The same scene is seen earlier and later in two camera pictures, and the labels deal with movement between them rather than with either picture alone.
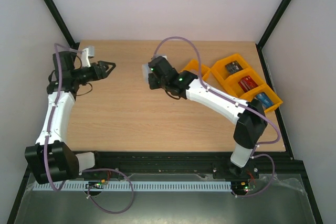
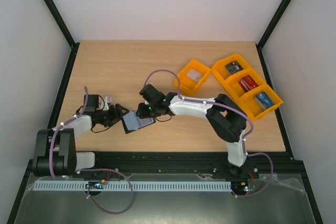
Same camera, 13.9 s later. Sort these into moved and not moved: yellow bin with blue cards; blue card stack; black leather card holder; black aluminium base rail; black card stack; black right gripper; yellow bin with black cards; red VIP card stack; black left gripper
Moved: black left gripper; black leather card holder; black right gripper
Not moved: yellow bin with black cards; black card stack; red VIP card stack; yellow bin with blue cards; black aluminium base rail; blue card stack
